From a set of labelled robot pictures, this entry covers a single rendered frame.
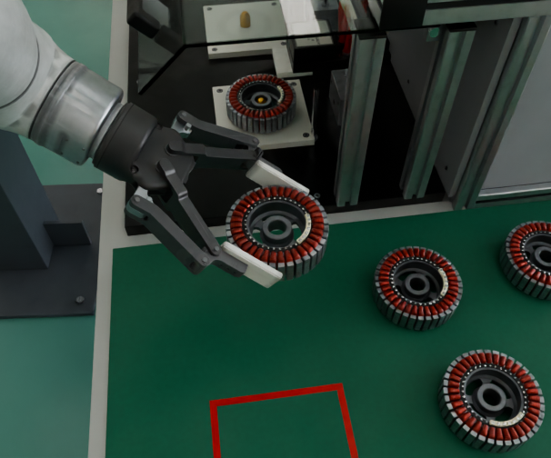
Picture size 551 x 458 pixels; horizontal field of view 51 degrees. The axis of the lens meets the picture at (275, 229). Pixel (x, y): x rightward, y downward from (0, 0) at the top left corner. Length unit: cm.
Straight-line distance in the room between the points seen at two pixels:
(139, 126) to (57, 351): 115
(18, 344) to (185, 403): 105
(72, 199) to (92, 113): 138
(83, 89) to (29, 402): 116
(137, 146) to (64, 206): 137
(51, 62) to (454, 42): 42
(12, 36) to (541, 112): 63
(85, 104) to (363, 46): 30
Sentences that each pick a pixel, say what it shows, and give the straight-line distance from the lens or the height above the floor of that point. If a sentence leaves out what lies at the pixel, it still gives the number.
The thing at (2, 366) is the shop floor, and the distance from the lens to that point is 171.
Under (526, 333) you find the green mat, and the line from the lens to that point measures 82.
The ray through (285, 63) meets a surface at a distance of 90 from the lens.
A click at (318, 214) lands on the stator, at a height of 93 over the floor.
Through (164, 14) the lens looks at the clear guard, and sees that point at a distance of 71.
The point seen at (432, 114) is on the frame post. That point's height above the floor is 93.
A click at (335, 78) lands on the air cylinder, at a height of 82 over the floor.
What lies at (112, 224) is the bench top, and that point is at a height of 75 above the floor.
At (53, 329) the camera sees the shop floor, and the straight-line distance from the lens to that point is 171.
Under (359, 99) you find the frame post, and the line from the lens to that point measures 71.
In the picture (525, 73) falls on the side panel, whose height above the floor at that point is 100.
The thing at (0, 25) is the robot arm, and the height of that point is 120.
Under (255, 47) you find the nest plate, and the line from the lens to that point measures 110.
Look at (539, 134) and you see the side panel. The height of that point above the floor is 88.
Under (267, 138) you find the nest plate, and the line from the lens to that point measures 92.
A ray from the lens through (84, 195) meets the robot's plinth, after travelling 194.
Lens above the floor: 142
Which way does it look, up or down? 53 degrees down
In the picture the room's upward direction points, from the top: straight up
